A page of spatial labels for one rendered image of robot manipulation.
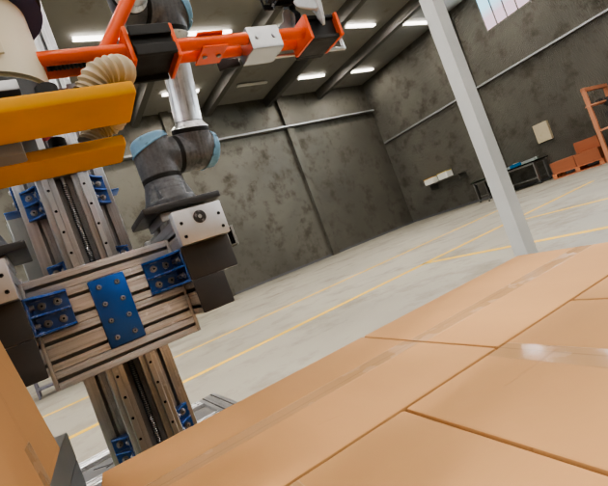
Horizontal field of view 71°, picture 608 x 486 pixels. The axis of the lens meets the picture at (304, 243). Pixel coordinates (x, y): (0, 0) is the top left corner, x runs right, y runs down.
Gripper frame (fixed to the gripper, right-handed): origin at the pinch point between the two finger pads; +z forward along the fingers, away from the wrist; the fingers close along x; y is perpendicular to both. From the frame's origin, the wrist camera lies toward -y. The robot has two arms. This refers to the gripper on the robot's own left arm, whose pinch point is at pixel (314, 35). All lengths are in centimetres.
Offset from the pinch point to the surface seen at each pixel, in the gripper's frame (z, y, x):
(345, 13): -532, -812, -814
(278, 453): 66, 43, 12
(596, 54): -164, -1355, -527
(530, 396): 67, 19, 35
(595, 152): 92, -1244, -569
